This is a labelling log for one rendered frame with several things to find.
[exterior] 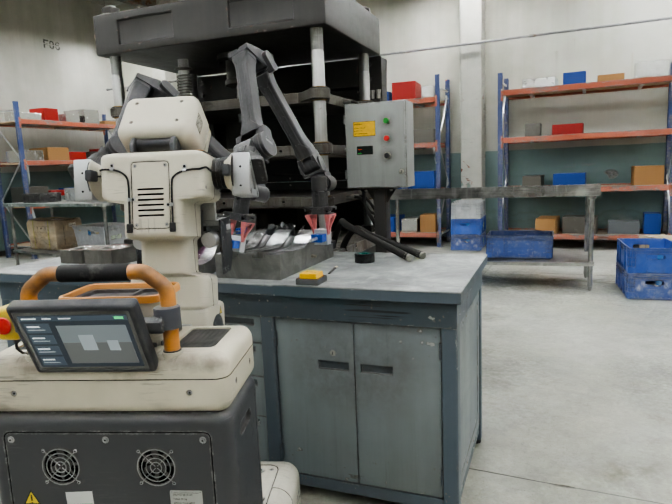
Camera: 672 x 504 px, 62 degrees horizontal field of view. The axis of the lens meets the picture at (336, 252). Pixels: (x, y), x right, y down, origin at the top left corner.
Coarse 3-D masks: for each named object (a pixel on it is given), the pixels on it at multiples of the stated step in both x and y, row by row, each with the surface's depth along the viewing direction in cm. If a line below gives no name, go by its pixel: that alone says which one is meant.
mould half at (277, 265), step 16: (256, 240) 222; (272, 240) 219; (304, 240) 214; (240, 256) 196; (272, 256) 192; (288, 256) 197; (304, 256) 210; (320, 256) 225; (240, 272) 198; (256, 272) 195; (272, 272) 193; (288, 272) 198
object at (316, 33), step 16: (320, 32) 251; (320, 48) 252; (112, 64) 293; (320, 64) 253; (368, 64) 315; (112, 80) 295; (192, 80) 355; (320, 80) 254; (368, 80) 316; (368, 96) 317; (320, 112) 256; (320, 128) 257; (320, 224) 264; (368, 224) 327; (128, 240) 305
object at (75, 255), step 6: (84, 246) 260; (90, 246) 261; (96, 246) 258; (60, 252) 251; (66, 252) 249; (72, 252) 248; (78, 252) 247; (60, 258) 251; (66, 258) 250; (72, 258) 249; (78, 258) 247; (84, 258) 248
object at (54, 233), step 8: (32, 224) 732; (40, 224) 724; (48, 224) 716; (56, 224) 713; (64, 224) 723; (72, 224) 732; (80, 224) 742; (32, 232) 735; (40, 232) 725; (48, 232) 717; (56, 232) 713; (64, 232) 722; (72, 232) 733; (32, 240) 739; (40, 240) 728; (48, 240) 719; (56, 240) 713; (64, 240) 722; (72, 240) 732; (32, 248) 742; (40, 248) 733; (48, 248) 723; (56, 248) 715; (64, 248) 723
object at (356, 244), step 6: (342, 234) 326; (354, 234) 324; (342, 240) 300; (354, 240) 298; (360, 240) 297; (366, 240) 304; (336, 246) 278; (348, 246) 277; (354, 246) 285; (360, 246) 294; (366, 246) 304
